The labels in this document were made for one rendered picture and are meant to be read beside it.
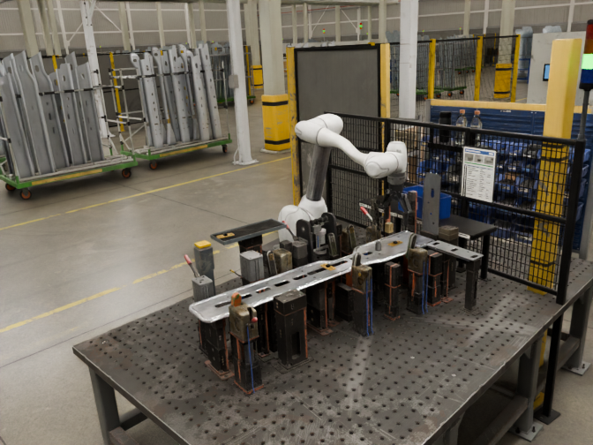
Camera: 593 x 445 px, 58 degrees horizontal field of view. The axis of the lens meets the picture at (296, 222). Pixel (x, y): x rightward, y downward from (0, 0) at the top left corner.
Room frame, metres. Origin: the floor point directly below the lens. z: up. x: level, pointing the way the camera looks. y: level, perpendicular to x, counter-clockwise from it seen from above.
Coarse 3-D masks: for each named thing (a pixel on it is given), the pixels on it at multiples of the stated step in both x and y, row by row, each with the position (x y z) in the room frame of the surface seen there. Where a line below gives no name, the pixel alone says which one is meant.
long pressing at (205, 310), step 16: (384, 240) 2.70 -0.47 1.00; (400, 240) 2.69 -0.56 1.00; (432, 240) 2.67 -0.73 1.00; (352, 256) 2.50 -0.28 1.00; (368, 256) 2.49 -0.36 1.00; (384, 256) 2.48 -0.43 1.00; (288, 272) 2.33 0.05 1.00; (304, 272) 2.33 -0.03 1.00; (320, 272) 2.32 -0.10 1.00; (336, 272) 2.31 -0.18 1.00; (240, 288) 2.18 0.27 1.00; (256, 288) 2.18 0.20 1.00; (272, 288) 2.17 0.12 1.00; (288, 288) 2.16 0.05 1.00; (304, 288) 2.18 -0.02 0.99; (192, 304) 2.05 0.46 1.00; (208, 304) 2.05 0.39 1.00; (256, 304) 2.03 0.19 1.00; (208, 320) 1.91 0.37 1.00
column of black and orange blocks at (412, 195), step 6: (408, 192) 2.96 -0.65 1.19; (414, 192) 2.93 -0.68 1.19; (408, 198) 2.96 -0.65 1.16; (414, 198) 2.93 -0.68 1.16; (414, 204) 2.93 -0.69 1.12; (414, 210) 2.95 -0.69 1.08; (414, 216) 2.94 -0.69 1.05; (408, 222) 2.96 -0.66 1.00; (414, 222) 2.94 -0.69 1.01; (408, 228) 2.95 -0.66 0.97; (414, 228) 2.94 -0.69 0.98
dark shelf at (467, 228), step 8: (360, 200) 3.37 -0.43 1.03; (368, 200) 3.36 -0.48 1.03; (392, 200) 3.34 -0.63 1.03; (392, 208) 3.17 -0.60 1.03; (400, 216) 3.05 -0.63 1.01; (456, 216) 2.95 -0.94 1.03; (440, 224) 2.83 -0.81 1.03; (456, 224) 2.81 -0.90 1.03; (464, 224) 2.81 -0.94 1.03; (472, 224) 2.80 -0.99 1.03; (480, 224) 2.80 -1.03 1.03; (488, 224) 2.79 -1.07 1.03; (464, 232) 2.68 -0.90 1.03; (472, 232) 2.68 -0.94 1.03; (480, 232) 2.67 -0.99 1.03; (488, 232) 2.71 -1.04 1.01
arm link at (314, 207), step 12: (324, 120) 3.03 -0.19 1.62; (336, 120) 3.09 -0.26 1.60; (336, 132) 3.09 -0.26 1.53; (312, 156) 3.16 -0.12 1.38; (324, 156) 3.12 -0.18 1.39; (312, 168) 3.15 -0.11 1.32; (324, 168) 3.14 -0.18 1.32; (312, 180) 3.16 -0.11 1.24; (324, 180) 3.18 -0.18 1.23; (312, 192) 3.18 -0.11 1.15; (300, 204) 3.22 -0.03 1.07; (312, 204) 3.17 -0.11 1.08; (324, 204) 3.22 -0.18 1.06; (312, 216) 3.17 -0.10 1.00
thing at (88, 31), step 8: (80, 0) 13.43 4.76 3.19; (80, 8) 13.48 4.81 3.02; (88, 8) 13.49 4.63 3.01; (88, 16) 13.36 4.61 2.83; (88, 32) 13.42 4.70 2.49; (88, 40) 13.40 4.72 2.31; (88, 48) 13.43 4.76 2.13; (88, 56) 13.48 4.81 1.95; (96, 56) 13.49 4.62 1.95; (96, 64) 13.47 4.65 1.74; (96, 80) 13.43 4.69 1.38; (96, 96) 13.42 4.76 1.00; (96, 104) 13.48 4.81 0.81; (104, 104) 13.50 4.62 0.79; (104, 128) 13.43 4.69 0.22; (104, 136) 13.40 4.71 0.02; (112, 136) 13.45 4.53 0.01
